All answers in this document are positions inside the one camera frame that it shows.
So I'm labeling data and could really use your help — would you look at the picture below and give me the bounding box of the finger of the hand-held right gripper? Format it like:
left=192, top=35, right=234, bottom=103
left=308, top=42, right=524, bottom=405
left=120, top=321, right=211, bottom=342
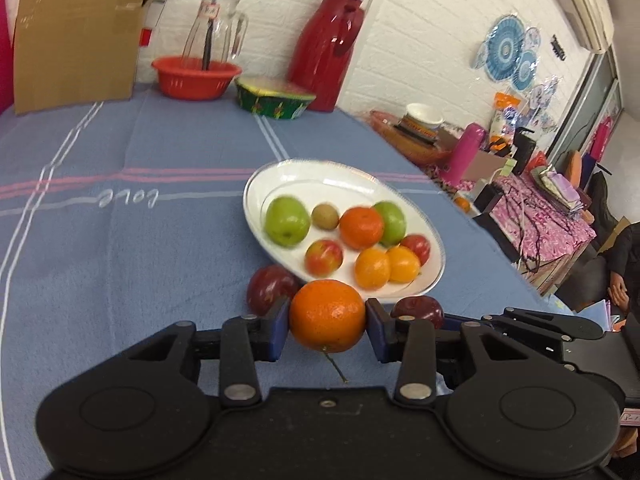
left=444, top=307, right=604, bottom=345

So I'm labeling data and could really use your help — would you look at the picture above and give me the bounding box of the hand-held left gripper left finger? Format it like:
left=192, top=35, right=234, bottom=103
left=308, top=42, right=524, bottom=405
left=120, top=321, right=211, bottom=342
left=125, top=296, right=292, bottom=407

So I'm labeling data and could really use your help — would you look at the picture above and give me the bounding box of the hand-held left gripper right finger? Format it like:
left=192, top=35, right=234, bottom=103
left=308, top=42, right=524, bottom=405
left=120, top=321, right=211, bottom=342
left=366, top=299, right=546, bottom=407

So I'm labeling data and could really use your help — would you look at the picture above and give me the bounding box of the dark red apple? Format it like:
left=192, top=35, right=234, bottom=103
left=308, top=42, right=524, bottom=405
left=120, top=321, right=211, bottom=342
left=246, top=265, right=302, bottom=317
left=390, top=295, right=445, bottom=331

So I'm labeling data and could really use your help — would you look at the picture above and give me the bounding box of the orange tangerine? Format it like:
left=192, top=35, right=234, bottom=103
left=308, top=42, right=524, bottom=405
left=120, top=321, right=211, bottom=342
left=339, top=206, right=386, bottom=252
left=289, top=279, right=367, bottom=354

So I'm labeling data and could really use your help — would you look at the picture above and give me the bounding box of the small smooth orange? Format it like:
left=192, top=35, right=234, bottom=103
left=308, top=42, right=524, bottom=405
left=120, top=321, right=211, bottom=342
left=354, top=247, right=392, bottom=291
left=386, top=245, right=422, bottom=283

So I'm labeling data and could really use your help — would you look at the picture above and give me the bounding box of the small red apple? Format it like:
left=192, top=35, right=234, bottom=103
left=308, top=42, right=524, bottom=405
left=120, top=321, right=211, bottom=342
left=304, top=239, right=345, bottom=277
left=399, top=234, right=432, bottom=267

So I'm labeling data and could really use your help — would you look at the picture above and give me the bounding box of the small green apple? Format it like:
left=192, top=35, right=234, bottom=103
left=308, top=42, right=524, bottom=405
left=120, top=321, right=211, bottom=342
left=372, top=201, right=408, bottom=248

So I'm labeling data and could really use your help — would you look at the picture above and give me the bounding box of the large green apple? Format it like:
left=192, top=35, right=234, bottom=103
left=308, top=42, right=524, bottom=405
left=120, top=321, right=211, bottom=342
left=264, top=196, right=312, bottom=248

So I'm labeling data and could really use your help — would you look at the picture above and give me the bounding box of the small yellow-green fruit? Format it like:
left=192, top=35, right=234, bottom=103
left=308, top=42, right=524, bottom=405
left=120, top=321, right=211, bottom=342
left=311, top=203, right=342, bottom=231

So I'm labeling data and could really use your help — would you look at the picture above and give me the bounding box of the white plate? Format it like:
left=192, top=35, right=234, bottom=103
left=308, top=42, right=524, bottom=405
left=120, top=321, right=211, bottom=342
left=243, top=160, right=447, bottom=298

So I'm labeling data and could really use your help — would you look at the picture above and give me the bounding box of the pink floral cloth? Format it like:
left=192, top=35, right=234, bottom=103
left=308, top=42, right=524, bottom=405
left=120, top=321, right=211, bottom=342
left=487, top=172, right=598, bottom=296

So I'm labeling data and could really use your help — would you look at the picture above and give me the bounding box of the stack of folded cloths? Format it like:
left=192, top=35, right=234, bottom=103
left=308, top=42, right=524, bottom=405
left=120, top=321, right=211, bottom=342
left=530, top=165, right=593, bottom=211

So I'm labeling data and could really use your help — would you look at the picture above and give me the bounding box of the blue striped tablecloth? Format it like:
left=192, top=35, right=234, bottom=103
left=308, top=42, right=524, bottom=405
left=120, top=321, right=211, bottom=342
left=0, top=82, right=566, bottom=461

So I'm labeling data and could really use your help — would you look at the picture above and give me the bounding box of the small tan cardboard box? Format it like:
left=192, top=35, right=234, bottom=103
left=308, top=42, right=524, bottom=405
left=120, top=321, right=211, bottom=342
left=440, top=127, right=516, bottom=181

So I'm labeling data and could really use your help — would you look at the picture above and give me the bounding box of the black container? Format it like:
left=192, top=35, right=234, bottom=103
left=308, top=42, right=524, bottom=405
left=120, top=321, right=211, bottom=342
left=512, top=130, right=538, bottom=176

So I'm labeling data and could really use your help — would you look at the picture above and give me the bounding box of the pink thermos bottle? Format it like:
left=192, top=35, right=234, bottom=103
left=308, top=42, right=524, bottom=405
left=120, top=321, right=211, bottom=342
left=440, top=122, right=487, bottom=188

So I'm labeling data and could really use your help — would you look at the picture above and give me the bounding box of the pink wrapping roll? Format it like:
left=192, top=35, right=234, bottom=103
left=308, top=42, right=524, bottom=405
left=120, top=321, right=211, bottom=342
left=587, top=115, right=616, bottom=161

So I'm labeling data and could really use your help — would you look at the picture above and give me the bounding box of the stack of patterned bowls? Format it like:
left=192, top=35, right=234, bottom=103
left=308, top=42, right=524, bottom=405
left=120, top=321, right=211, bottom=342
left=397, top=114, right=441, bottom=142

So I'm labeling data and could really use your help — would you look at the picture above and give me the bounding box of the orange snack packet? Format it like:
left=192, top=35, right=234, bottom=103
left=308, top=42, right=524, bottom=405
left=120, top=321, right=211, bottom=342
left=487, top=92, right=521, bottom=156

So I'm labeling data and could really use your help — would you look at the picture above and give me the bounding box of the green instant noodle bowl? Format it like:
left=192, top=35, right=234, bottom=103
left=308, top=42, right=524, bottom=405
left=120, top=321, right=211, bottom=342
left=235, top=76, right=317, bottom=121

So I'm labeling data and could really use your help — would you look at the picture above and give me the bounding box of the red plastic basket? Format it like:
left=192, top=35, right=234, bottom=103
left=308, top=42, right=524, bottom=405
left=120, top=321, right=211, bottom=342
left=151, top=56, right=243, bottom=100

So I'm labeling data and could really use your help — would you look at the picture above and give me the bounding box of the red thermos jug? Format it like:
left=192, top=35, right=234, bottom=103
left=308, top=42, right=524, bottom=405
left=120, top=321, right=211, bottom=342
left=286, top=0, right=366, bottom=113

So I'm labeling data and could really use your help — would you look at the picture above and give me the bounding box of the blue paper fan decoration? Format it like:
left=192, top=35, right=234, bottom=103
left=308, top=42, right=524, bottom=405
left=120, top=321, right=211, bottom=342
left=472, top=14, right=542, bottom=92

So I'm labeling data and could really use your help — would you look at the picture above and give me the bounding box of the dark stick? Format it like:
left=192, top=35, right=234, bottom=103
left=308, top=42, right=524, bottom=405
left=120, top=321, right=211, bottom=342
left=202, top=0, right=221, bottom=71

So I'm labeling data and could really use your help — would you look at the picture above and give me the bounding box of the glass pitcher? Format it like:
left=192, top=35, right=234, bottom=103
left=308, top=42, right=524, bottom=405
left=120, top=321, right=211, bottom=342
left=182, top=0, right=249, bottom=68

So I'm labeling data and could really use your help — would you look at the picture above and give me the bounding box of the white air conditioner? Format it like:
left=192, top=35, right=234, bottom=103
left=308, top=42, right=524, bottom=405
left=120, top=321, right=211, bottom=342
left=530, top=0, right=618, bottom=53

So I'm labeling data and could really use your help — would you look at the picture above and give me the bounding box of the brown cardboard box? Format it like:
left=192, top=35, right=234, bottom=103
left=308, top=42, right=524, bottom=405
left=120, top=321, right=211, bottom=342
left=12, top=0, right=151, bottom=115

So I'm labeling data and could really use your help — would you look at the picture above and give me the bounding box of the pink tote bag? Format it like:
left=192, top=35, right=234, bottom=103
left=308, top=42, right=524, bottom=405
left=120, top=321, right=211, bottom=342
left=0, top=0, right=18, bottom=111

